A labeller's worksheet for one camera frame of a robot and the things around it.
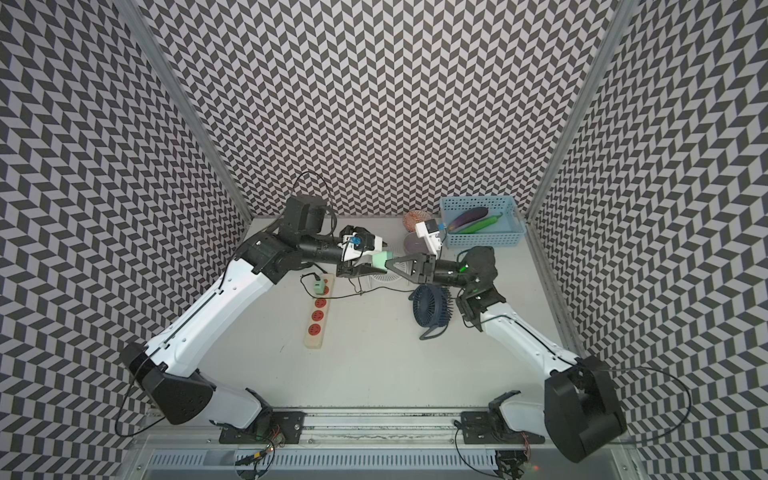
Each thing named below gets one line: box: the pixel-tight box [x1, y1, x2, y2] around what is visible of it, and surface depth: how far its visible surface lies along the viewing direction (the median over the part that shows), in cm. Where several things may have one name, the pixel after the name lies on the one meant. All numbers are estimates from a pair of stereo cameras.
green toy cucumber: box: [459, 212, 504, 234], surface depth 113 cm
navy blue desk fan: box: [409, 284, 454, 340], surface depth 86 cm
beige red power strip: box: [304, 272, 335, 349], surface depth 91 cm
